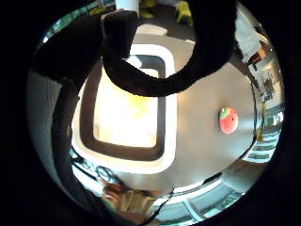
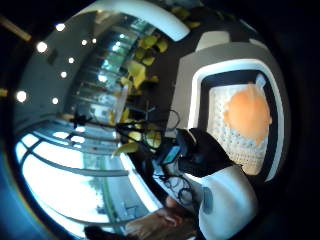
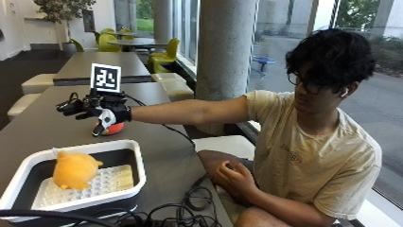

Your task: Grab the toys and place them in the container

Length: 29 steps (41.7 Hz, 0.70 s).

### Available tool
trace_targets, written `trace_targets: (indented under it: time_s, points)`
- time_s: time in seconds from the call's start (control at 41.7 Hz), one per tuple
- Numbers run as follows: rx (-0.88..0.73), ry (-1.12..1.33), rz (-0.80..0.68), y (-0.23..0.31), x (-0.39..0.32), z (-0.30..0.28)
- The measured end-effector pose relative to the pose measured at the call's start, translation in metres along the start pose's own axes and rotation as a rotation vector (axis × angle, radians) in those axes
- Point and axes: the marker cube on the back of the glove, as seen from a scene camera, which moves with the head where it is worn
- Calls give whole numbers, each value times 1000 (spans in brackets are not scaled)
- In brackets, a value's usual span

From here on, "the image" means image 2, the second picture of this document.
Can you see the white perforated basket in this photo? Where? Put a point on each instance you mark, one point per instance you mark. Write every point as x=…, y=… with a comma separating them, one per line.
x=233, y=153

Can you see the device with blue screen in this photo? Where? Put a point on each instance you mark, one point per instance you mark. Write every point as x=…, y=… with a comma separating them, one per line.
x=171, y=155

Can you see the black tray with white rim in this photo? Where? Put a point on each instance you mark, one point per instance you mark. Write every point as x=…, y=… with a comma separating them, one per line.
x=204, y=100

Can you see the plant with yellow-green leaves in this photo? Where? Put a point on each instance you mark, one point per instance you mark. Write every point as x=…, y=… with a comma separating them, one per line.
x=136, y=71

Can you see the group of ceiling spot lights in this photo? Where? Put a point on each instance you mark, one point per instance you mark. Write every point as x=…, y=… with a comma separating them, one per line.
x=41, y=47

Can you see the black camera tripod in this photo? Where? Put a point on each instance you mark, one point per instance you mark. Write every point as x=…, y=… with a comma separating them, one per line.
x=81, y=119

